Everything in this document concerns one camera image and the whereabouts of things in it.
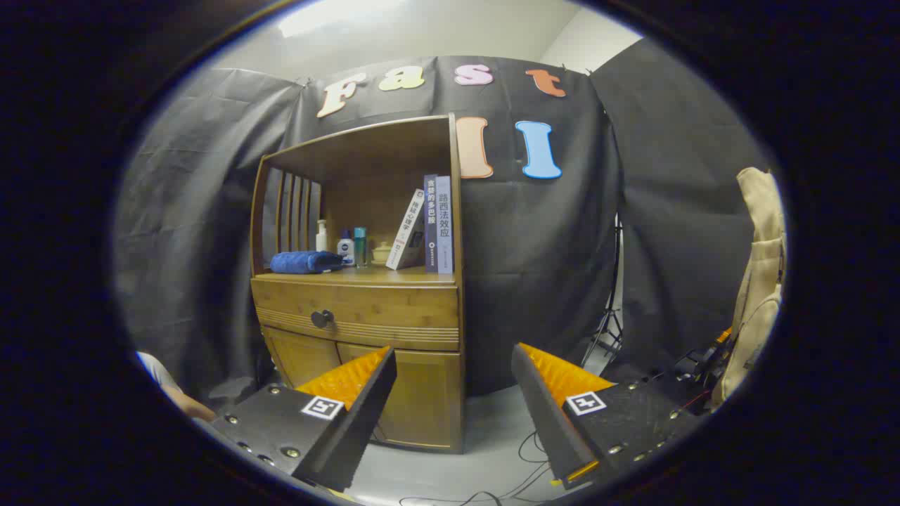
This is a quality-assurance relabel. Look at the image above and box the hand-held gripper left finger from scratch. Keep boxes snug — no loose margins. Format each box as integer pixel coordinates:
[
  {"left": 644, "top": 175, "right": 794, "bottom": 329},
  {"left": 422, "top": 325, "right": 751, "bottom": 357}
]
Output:
[{"left": 210, "top": 344, "right": 398, "bottom": 493}]

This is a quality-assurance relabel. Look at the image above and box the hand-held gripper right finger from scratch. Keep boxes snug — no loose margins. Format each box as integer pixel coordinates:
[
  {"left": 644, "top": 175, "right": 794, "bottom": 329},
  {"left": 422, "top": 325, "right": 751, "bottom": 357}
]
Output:
[{"left": 510, "top": 342, "right": 705, "bottom": 491}]

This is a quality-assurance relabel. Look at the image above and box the wooden drawer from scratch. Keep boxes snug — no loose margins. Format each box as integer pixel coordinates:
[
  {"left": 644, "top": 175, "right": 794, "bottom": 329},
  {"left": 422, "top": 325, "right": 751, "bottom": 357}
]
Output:
[{"left": 251, "top": 276, "right": 461, "bottom": 352}]

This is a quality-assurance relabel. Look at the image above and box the wooden countertop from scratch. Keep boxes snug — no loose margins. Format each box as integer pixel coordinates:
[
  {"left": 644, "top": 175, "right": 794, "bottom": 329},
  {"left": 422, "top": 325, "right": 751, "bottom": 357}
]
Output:
[{"left": 255, "top": 264, "right": 456, "bottom": 287}]

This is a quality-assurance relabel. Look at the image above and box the wooden cabinet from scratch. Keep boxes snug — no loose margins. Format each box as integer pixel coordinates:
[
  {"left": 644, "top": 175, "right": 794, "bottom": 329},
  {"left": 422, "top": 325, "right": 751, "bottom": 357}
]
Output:
[{"left": 249, "top": 114, "right": 466, "bottom": 454}]

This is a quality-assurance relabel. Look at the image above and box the light stand tripod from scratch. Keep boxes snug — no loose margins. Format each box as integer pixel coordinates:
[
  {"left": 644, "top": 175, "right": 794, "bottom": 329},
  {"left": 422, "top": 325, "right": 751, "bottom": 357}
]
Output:
[{"left": 582, "top": 211, "right": 626, "bottom": 366}]

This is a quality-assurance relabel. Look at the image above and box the black floor equipment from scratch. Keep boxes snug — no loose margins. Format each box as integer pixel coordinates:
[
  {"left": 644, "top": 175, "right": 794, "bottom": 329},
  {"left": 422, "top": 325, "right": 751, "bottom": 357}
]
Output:
[{"left": 671, "top": 327, "right": 735, "bottom": 415}]

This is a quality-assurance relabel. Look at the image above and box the blue rolled towel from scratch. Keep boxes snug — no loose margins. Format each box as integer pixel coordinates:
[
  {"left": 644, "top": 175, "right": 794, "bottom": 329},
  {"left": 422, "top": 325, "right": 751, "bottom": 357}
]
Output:
[{"left": 270, "top": 251, "right": 345, "bottom": 275}]

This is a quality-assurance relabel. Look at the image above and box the white book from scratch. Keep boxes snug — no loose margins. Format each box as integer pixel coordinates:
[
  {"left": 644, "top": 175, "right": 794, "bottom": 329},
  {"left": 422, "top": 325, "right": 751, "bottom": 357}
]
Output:
[{"left": 386, "top": 188, "right": 427, "bottom": 271}]

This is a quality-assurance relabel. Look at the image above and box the pale grey book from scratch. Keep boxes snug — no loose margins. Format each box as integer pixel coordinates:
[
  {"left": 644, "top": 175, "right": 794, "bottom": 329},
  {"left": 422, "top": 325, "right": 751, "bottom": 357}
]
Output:
[{"left": 436, "top": 176, "right": 455, "bottom": 275}]

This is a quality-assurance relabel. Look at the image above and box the dark blue book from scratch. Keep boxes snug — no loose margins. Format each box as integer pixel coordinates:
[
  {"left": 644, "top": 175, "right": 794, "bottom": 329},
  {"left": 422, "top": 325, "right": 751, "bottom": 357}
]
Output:
[{"left": 423, "top": 174, "right": 439, "bottom": 273}]

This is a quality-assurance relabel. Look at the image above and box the beige hanging garment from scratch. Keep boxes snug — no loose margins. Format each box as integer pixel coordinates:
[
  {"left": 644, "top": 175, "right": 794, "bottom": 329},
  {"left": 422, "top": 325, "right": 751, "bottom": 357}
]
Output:
[{"left": 710, "top": 167, "right": 787, "bottom": 410}]

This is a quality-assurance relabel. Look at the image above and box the black floor cable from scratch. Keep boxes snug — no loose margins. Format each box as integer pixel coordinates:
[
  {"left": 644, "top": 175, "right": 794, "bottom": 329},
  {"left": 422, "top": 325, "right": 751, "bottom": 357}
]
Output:
[{"left": 401, "top": 429, "right": 563, "bottom": 506}]

